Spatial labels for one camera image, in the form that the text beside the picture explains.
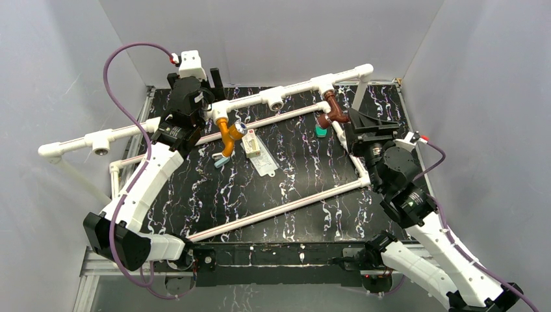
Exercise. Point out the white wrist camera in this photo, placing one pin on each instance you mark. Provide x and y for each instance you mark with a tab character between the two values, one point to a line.
189	65
410	141

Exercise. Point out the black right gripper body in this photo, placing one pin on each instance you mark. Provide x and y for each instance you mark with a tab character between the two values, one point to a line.
372	151

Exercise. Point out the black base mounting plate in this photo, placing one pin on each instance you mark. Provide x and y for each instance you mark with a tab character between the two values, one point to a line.
337	263

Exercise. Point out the brown water faucet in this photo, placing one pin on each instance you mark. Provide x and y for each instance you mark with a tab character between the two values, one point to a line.
335	113

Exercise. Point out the orange water faucet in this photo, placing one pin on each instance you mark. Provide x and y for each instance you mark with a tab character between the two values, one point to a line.
230	134

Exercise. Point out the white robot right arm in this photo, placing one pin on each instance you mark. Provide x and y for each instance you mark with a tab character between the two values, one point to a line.
455	277

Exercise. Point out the small cardboard box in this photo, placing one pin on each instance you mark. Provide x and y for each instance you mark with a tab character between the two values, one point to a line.
251	144

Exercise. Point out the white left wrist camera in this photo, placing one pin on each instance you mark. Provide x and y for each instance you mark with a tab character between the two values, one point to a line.
189	65

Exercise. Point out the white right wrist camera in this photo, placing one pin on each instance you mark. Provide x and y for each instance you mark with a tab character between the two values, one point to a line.
410	141

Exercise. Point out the white PVC pipe frame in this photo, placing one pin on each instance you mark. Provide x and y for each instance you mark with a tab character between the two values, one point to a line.
100	141

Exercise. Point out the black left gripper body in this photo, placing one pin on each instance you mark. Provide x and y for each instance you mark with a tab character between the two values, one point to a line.
210	92

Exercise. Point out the aluminium rail frame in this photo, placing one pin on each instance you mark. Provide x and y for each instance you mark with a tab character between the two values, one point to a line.
104	288

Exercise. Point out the light blue tape roll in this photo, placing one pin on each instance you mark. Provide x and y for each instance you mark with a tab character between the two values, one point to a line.
221	161

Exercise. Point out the clear plastic bag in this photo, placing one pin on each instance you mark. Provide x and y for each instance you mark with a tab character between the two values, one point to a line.
265	164

